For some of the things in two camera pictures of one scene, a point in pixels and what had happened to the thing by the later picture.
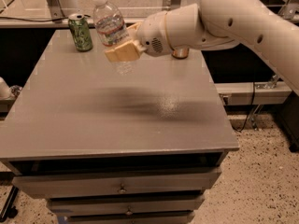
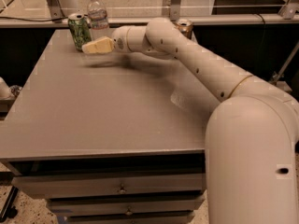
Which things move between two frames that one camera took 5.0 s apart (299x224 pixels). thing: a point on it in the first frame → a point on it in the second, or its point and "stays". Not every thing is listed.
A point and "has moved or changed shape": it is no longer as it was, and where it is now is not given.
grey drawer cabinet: [138, 141] stays
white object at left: [6, 92] stays
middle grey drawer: [76, 206] stays
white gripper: [152, 33] → [119, 38]
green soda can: [80, 29] stays
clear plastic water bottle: [111, 27] has moved or changed shape
